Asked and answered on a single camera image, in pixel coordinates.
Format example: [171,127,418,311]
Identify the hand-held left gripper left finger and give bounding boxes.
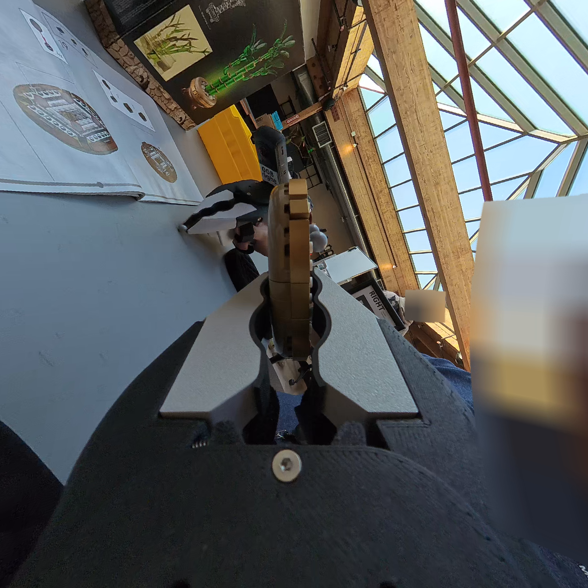
[158,271,276,432]

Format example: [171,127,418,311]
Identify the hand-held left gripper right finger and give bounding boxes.
[312,270,420,432]

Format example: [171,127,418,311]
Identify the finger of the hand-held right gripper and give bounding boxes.
[202,186,260,217]
[185,204,258,236]

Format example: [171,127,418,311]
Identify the round gold lego base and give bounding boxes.
[268,179,328,361]

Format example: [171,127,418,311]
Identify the black lego box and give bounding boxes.
[84,0,306,130]

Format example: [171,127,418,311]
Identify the lego instruction booklet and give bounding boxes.
[0,0,204,205]

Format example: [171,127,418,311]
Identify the person's right hand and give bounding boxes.
[250,220,271,256]

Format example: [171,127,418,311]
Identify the yellow plastic bin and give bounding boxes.
[198,105,262,185]

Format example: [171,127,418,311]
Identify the black padded wrist rest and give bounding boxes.
[224,248,269,292]

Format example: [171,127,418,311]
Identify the black framed marker sign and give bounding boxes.
[354,284,407,332]

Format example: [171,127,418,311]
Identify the person's blue jeans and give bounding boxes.
[276,390,304,444]

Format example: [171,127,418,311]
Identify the white framed board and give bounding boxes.
[317,247,378,284]

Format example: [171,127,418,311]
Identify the red metal pipe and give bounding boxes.
[445,0,494,203]

